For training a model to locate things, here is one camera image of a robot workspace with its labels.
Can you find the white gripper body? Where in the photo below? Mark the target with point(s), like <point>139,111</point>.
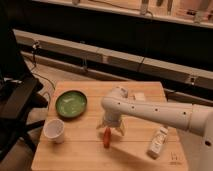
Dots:
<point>112,120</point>

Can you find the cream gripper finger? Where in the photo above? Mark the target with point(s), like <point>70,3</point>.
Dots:
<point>100,125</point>
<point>121,129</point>

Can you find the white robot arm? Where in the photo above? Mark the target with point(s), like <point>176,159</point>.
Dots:
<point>197,119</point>

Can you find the white sponge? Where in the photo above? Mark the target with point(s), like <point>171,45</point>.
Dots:
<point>139,96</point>

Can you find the white plastic bottle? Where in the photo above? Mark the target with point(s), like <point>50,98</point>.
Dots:
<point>157,142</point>

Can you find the green bowl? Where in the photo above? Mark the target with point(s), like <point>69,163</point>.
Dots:
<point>71,104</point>

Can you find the white paper cup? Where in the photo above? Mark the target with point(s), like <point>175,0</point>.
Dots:
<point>54,130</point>

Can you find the black chair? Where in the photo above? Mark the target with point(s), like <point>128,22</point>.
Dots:
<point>18,95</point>

